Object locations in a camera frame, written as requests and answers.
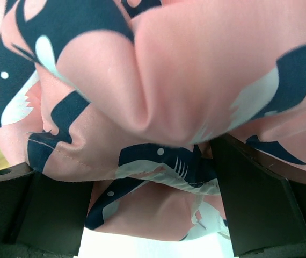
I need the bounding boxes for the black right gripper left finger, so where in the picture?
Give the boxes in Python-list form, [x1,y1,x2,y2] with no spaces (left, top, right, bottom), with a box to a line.
[0,163,93,257]

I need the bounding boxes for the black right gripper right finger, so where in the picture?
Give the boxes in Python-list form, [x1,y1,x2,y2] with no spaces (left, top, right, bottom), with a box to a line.
[210,134,306,257]

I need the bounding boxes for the pink white patterned shorts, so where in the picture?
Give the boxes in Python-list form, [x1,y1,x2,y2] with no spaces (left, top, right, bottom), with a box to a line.
[0,1,306,241]

